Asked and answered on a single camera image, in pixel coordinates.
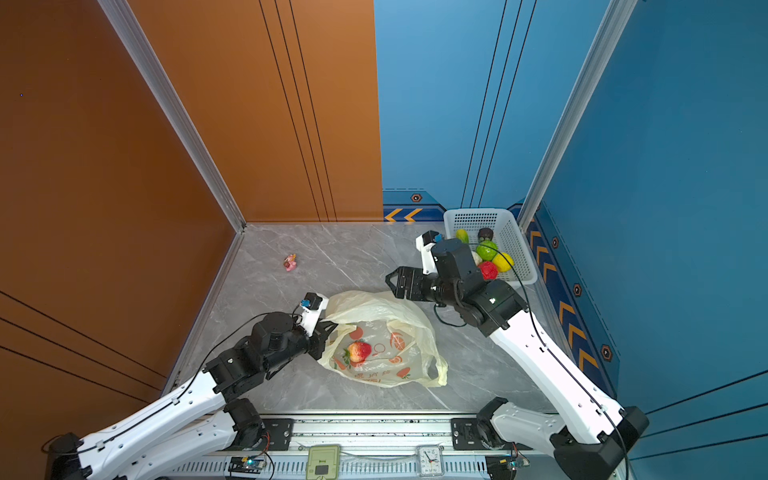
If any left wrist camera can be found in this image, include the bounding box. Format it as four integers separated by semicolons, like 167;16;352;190
299;292;329;336

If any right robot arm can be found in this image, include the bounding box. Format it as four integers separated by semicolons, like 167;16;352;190
385;231;649;479

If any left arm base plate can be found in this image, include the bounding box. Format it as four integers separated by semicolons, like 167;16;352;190
234;418;295;452

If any small white clock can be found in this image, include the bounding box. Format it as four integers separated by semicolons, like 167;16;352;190
416;445;445;478

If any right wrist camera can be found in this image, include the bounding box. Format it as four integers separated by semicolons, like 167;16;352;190
416;230;443;275

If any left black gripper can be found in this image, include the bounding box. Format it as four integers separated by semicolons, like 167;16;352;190
263;317;340;377

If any green square device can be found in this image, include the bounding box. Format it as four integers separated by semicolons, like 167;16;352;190
306;445;341;480

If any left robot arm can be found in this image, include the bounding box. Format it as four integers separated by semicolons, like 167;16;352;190
45;312;337;479

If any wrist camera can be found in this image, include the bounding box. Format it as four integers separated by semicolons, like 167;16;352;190
416;230;443;275
299;292;329;336

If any red strawberry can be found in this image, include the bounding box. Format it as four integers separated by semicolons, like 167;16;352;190
342;341;373;367

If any dark purple mangosteen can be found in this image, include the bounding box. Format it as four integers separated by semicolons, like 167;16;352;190
477;228;494;242

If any aluminium front rail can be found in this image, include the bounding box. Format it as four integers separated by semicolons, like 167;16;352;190
149;411;635;480

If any white plastic basket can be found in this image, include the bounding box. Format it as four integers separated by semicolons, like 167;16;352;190
443;208;539;288

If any yellow bumpy fruit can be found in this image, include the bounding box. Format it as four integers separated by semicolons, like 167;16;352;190
491;252;514;273

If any yellow green pear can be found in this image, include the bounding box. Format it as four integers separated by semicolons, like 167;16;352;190
455;229;470;244

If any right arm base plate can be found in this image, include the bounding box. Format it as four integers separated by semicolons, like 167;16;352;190
450;417;513;451

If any green circuit board left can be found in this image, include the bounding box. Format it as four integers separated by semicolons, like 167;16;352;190
227;456;268;478

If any yellow translucent plastic bag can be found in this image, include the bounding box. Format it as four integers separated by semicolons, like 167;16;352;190
318;291;448;388

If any circuit board right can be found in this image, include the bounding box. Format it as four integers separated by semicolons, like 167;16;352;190
485;456;530;480

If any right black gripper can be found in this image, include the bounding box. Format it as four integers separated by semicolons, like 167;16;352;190
383;267;463;309

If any small pink toy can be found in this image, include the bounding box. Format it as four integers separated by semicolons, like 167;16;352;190
283;254;298;272

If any red fruit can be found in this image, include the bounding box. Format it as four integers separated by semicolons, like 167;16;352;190
478;261;499;281

